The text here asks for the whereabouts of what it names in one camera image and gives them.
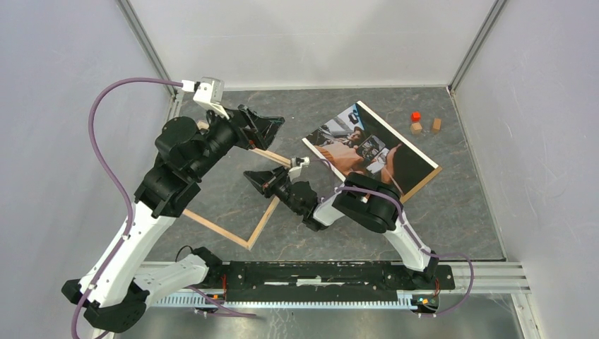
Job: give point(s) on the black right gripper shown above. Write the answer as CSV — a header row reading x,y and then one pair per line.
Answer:
x,y
262,180

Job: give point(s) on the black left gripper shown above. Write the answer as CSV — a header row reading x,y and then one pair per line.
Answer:
x,y
264,128

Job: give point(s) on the light wooden picture frame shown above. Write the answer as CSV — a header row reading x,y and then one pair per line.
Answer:
x,y
229,207

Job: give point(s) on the printed photo with white border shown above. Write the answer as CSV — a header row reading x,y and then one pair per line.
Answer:
x,y
359,140

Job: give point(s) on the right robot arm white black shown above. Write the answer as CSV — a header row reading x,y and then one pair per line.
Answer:
x,y
373,205

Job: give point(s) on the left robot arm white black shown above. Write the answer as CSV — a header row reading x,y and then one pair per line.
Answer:
x,y
112,296

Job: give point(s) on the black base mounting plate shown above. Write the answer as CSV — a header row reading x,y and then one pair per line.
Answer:
x,y
318,281

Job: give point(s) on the brown cardboard backing board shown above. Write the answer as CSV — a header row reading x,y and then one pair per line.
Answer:
x,y
405,197

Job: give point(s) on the red cube block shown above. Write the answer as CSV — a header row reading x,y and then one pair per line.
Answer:
x,y
415,116

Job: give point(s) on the small wooden cube block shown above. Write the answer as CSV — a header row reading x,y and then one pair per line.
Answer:
x,y
416,128

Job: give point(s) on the rectangular wooden block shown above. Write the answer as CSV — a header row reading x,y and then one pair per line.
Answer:
x,y
436,125

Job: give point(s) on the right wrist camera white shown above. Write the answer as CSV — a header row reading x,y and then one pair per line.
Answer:
x,y
296,166

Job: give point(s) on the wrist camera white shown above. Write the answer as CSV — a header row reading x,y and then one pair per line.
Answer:
x,y
296,166
208,93

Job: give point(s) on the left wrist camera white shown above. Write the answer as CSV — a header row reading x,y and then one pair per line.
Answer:
x,y
208,93

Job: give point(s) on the aluminium rail with comb strip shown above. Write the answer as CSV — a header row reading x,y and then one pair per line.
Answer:
x,y
480,278

